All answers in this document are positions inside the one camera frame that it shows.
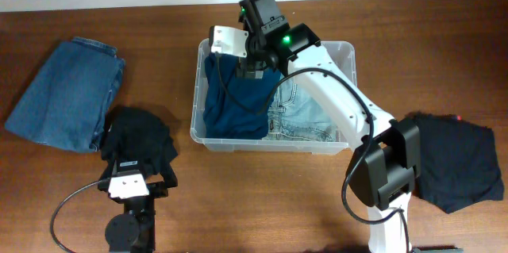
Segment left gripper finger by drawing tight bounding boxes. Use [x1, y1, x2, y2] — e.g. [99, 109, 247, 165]
[99, 162, 117, 180]
[160, 156, 178, 188]

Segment navy blue garment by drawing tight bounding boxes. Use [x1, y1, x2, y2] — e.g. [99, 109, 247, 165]
[203, 54, 281, 140]

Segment light blue jeans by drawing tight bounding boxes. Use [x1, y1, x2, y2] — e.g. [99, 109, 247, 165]
[264, 79, 337, 142]

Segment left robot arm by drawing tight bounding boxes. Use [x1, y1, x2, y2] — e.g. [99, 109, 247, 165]
[98, 158, 178, 253]

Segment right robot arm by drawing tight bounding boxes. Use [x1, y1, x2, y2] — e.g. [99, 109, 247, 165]
[239, 0, 421, 252]

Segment black crumpled garment left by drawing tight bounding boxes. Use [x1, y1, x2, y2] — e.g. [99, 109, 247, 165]
[101, 107, 178, 176]

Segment clear plastic storage bin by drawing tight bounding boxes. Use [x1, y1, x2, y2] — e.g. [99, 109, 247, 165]
[190, 39, 348, 155]

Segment folded dark blue jeans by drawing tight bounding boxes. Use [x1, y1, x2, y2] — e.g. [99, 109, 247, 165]
[5, 36, 125, 153]

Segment black folded shirt right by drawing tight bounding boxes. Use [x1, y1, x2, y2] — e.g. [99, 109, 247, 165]
[411, 113, 505, 214]

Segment right black cable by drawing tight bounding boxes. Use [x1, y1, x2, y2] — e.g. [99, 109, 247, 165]
[214, 51, 410, 253]

